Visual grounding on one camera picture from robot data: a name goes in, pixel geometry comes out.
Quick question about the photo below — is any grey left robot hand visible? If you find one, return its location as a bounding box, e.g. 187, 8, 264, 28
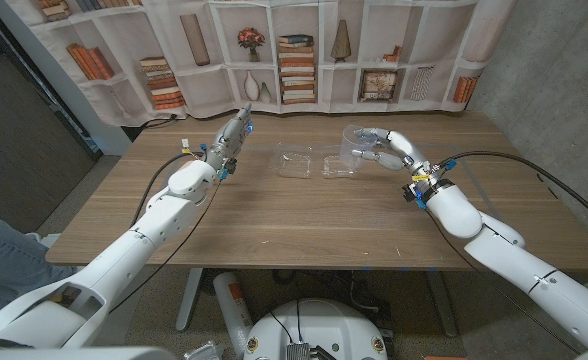
206, 103, 254, 172

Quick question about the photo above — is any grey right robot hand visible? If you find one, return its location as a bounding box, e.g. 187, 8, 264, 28
351, 127, 445, 194

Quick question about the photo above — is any clear plastic measuring cup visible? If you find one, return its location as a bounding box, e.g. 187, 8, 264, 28
339, 123, 379, 171

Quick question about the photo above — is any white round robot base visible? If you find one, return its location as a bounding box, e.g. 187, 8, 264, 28
243, 298, 389, 360

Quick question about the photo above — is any peach jewelry box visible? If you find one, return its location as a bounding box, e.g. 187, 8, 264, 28
176, 157, 201, 174

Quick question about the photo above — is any clear plastic clamshell container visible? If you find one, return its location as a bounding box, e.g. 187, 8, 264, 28
268, 144, 363, 180

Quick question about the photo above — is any printed bookshelf backdrop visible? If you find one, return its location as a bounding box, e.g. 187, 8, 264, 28
3, 0, 518, 127

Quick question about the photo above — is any white roll with orange label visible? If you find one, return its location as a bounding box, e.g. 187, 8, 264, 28
212, 271, 255, 359

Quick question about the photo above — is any person's leg in jeans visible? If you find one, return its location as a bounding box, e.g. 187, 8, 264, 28
0, 201, 78, 326

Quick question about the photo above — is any black floor cable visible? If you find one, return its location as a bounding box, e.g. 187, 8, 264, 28
138, 113, 179, 131

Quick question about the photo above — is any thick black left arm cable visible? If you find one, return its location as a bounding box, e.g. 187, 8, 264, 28
129, 151, 208, 229

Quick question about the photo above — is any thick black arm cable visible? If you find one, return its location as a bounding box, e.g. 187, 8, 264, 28
129, 151, 208, 229
436, 149, 588, 232

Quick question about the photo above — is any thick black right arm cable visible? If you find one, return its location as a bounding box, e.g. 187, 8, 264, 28
436, 149, 588, 232

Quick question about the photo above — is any silver metal bracket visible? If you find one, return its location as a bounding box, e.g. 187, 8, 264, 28
183, 341, 225, 360

